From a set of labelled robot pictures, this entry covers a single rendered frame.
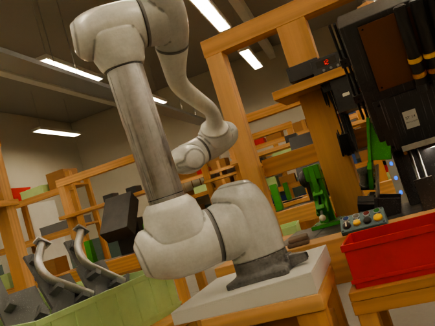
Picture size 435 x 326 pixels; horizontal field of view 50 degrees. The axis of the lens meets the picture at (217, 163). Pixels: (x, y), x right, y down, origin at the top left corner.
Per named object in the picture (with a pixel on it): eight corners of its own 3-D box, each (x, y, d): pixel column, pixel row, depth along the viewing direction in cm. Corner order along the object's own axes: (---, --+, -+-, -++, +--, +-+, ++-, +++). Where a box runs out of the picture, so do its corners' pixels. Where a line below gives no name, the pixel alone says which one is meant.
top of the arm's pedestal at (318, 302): (325, 310, 111) (320, 293, 111) (204, 336, 121) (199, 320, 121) (336, 277, 141) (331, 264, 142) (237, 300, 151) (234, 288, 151)
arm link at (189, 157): (173, 180, 176) (200, 163, 182) (191, 179, 162) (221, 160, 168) (160, 154, 174) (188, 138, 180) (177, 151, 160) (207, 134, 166)
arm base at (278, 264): (301, 270, 118) (294, 249, 119) (225, 292, 127) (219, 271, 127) (316, 255, 135) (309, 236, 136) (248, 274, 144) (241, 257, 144)
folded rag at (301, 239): (310, 243, 165) (307, 235, 165) (287, 249, 166) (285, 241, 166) (310, 239, 174) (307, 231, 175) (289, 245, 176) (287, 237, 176)
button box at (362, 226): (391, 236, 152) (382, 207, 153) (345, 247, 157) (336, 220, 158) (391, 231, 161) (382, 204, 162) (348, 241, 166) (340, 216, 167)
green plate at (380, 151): (392, 172, 172) (389, 115, 172) (368, 173, 175) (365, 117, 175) (393, 171, 183) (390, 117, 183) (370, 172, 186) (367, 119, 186)
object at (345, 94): (379, 99, 199) (367, 66, 200) (339, 113, 205) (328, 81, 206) (380, 102, 210) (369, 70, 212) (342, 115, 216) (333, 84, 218)
